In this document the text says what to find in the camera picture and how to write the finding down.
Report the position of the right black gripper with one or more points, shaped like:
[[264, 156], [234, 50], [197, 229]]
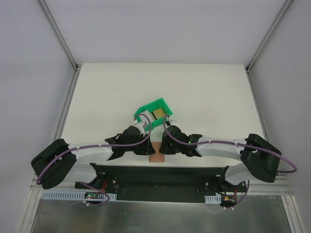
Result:
[[163, 145]]

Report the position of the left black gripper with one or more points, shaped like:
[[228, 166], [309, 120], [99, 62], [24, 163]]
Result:
[[150, 147]]

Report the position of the tan leather card holder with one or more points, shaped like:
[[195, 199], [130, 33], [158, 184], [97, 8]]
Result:
[[156, 157]]

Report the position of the green plastic bin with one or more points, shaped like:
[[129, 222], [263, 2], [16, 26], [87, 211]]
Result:
[[144, 113]]

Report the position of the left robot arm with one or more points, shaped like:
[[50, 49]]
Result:
[[61, 161]]

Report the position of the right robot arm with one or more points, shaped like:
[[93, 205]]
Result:
[[254, 154]]

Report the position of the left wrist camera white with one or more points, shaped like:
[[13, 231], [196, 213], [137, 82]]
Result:
[[141, 126]]

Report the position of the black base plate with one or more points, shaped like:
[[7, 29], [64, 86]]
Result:
[[164, 184]]

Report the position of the right white cable duct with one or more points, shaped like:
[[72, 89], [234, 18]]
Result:
[[216, 199]]

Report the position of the white cable duct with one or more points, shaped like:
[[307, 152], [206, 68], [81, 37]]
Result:
[[216, 199], [76, 195]]

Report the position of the aluminium front rail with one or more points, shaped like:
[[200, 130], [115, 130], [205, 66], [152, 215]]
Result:
[[281, 187]]

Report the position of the left white cable duct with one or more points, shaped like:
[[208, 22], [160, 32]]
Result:
[[76, 195]]

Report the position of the left aluminium frame post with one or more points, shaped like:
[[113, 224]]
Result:
[[57, 33]]

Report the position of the aluminium frame post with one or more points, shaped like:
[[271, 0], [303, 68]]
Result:
[[268, 35], [57, 33]]

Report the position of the right aluminium frame post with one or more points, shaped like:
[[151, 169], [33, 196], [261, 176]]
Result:
[[268, 35]]

